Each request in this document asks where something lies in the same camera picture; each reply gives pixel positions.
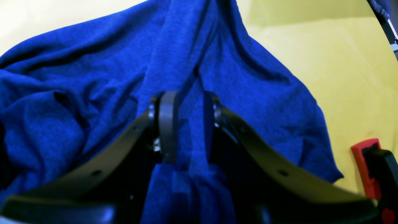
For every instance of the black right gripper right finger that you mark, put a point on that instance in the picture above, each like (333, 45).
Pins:
(267, 188)

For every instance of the yellow table cloth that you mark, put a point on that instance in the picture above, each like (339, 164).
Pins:
(337, 48)

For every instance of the blue long-sleeve shirt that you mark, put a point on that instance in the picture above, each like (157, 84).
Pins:
(68, 93)

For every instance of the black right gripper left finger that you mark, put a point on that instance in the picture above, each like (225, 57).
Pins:
(111, 187)

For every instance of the red clamp top right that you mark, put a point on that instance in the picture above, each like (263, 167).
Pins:
(378, 171)

